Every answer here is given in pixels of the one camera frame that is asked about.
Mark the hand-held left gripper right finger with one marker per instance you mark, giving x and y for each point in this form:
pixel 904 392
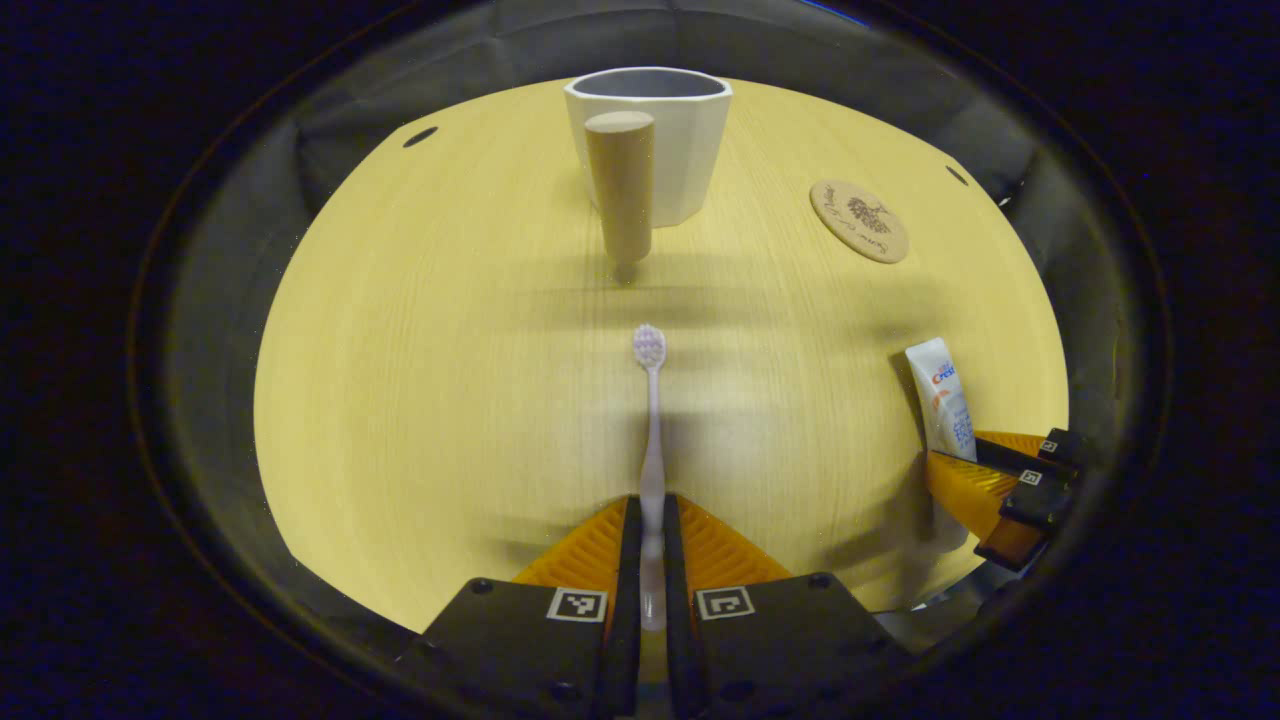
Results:
pixel 680 600

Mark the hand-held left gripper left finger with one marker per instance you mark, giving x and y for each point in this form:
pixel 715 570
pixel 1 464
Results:
pixel 625 600

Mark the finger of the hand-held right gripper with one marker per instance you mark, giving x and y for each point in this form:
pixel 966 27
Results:
pixel 1060 447
pixel 1035 500

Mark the white toothpaste tube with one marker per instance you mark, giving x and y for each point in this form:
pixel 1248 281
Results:
pixel 940 400

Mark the pale pink toothbrush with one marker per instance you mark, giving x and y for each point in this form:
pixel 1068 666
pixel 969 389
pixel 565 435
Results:
pixel 652 450

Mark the round wooden coaster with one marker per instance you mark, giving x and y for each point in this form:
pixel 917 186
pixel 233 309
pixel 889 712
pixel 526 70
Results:
pixel 860 222

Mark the light wooden desktop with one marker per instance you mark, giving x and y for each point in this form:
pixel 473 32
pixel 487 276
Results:
pixel 450 400

